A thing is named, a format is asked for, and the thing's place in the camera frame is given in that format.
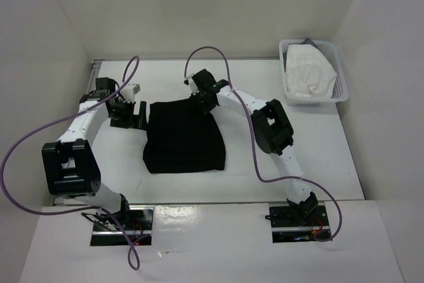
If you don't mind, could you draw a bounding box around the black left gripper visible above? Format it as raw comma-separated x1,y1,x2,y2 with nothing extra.
109,99,148,131

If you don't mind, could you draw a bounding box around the black skirt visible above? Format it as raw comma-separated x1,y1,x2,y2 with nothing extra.
142,99,226,174

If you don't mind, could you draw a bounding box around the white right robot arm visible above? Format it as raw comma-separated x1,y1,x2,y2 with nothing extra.
184,69,318,225

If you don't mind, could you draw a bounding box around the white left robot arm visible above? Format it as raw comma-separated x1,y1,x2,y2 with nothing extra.
42,78,146,230

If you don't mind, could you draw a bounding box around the white skirt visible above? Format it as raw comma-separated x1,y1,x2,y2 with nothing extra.
285,44,337,98

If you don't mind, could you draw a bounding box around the dark grey garment in basket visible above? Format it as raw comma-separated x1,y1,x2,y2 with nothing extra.
301,38,317,48

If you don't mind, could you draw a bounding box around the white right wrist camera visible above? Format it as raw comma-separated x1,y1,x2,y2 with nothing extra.
184,74,199,94

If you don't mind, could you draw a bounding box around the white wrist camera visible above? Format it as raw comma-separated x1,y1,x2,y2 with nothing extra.
120,83,140,103
184,74,199,94

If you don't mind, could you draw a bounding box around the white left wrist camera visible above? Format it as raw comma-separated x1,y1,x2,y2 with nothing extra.
120,83,140,103

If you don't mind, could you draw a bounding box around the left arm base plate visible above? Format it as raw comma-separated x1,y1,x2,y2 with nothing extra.
81,207,154,247

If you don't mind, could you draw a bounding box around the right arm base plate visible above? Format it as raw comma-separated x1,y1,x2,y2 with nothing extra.
264,203,332,243

